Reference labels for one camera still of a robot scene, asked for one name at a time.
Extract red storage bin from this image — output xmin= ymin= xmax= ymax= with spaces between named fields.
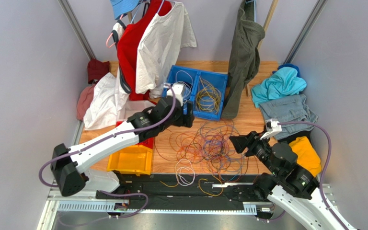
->
xmin=115 ymin=120 xmax=155 ymax=150

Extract maroon cloth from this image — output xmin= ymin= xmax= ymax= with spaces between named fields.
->
xmin=87 ymin=59 xmax=110 ymax=84

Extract dark blue cloth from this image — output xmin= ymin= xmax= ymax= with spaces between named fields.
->
xmin=272 ymin=63 xmax=301 ymax=78

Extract red t-shirt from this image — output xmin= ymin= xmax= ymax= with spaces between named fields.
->
xmin=117 ymin=0 xmax=172 ymax=101

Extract blue hat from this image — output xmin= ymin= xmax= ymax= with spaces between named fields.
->
xmin=110 ymin=0 xmax=143 ymax=20

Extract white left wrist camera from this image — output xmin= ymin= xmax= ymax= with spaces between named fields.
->
xmin=166 ymin=82 xmax=186 ymax=106

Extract yellow storage bin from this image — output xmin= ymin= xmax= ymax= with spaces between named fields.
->
xmin=107 ymin=145 xmax=153 ymax=176

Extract purple right arm hose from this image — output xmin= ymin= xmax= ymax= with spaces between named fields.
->
xmin=256 ymin=120 xmax=350 ymax=230

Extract yellow cloth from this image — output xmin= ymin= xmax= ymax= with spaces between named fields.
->
xmin=289 ymin=137 xmax=322 ymax=177

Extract white t-shirt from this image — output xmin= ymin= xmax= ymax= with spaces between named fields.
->
xmin=135 ymin=1 xmax=197 ymax=98

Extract teal cloth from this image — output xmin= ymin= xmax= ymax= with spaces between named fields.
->
xmin=251 ymin=68 xmax=307 ymax=108

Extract blue divided bin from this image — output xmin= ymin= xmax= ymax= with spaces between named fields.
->
xmin=167 ymin=65 xmax=228 ymax=121

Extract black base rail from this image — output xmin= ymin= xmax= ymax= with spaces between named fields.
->
xmin=46 ymin=172 xmax=338 ymax=215

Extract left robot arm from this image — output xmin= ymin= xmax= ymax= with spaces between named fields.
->
xmin=47 ymin=96 xmax=195 ymax=197

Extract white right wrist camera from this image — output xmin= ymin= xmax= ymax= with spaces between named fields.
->
xmin=260 ymin=118 xmax=282 ymax=140

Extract pink cable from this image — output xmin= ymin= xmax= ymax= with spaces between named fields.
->
xmin=174 ymin=121 xmax=252 ymax=183

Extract white cloth on floor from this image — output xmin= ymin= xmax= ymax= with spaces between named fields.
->
xmin=83 ymin=70 xmax=129 ymax=130

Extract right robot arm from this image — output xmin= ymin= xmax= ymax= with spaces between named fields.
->
xmin=229 ymin=131 xmax=354 ymax=230

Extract white cable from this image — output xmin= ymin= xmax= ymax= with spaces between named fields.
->
xmin=168 ymin=70 xmax=195 ymax=103

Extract olive green garment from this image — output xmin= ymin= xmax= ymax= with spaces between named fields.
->
xmin=221 ymin=0 xmax=265 ymax=119

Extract white storage bin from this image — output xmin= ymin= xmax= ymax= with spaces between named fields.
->
xmin=116 ymin=101 xmax=155 ymax=122

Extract orange cable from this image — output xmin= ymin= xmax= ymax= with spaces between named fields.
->
xmin=154 ymin=123 xmax=252 ymax=184

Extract light blue jeans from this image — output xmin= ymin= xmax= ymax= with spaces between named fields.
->
xmin=258 ymin=94 xmax=318 ymax=140

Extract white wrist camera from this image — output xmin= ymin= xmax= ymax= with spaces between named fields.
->
xmin=260 ymin=118 xmax=282 ymax=140
xmin=166 ymin=82 xmax=186 ymax=106

